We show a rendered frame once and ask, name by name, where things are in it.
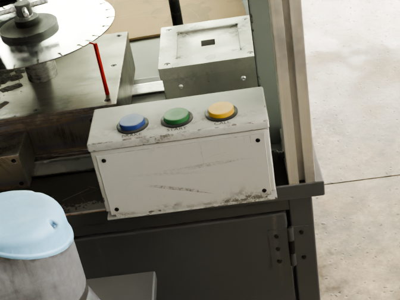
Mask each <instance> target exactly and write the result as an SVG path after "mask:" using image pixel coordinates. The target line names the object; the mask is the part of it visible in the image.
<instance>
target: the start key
mask: <svg viewBox="0 0 400 300"><path fill-rule="evenodd" d="M188 119H189V111H188V110H187V109H185V108H172V109H170V110H168V111H166V112H165V113H164V122H165V123H167V124H180V123H184V122H185V121H187V120H188Z"/></svg>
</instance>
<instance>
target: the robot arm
mask: <svg viewBox="0 0 400 300"><path fill-rule="evenodd" d="M73 238H74V234H73V229H72V228H71V226H70V224H69V223H68V221H67V219H66V216H65V214H64V211H63V209H62V207H61V205H60V204H59V203H58V202H57V201H56V200H54V199H53V198H51V197H50V196H48V195H45V194H43V193H38V192H33V191H30V190H13V191H8V192H2V193H0V300H100V299H99V297H98V296H97V295H96V294H95V293H94V291H93V290H92V289H91V288H90V287H89V286H88V283H87V281H86V277H85V274H84V271H83V267H82V264H81V262H80V258H79V255H78V252H77V248H76V245H75V243H74V239H73Z"/></svg>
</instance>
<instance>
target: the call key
mask: <svg viewBox="0 0 400 300"><path fill-rule="evenodd" d="M208 113H209V116H210V117H212V118H225V117H228V116H230V115H232V114H233V113H234V106H233V104H232V103H230V102H224V101H223V102H216V103H214V104H212V105H211V106H210V107H209V108H208Z"/></svg>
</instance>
